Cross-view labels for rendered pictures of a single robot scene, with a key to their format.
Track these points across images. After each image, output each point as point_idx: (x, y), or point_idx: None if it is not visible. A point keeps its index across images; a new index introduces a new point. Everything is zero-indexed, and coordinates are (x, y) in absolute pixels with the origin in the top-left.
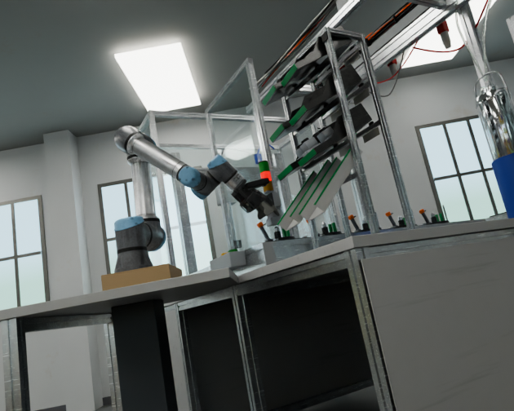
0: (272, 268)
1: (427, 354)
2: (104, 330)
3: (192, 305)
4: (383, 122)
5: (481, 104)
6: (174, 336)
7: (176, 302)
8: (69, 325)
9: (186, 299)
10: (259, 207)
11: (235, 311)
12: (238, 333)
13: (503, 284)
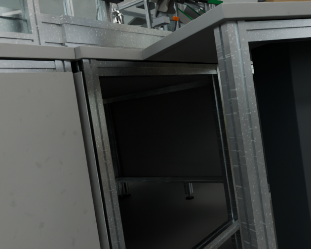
0: (251, 61)
1: (258, 117)
2: (250, 57)
3: (147, 71)
4: (180, 4)
5: (120, 17)
6: (50, 134)
7: (105, 58)
8: None
9: (137, 60)
10: (163, 1)
11: (220, 87)
12: (222, 107)
13: (200, 105)
